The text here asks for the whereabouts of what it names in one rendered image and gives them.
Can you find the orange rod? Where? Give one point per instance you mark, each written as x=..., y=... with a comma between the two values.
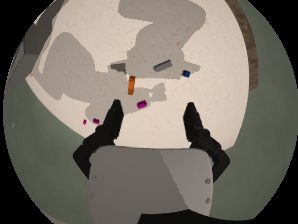
x=131, y=85

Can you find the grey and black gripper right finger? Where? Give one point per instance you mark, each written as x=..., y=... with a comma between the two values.
x=195, y=131

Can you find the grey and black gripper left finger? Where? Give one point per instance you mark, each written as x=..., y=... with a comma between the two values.
x=101, y=137

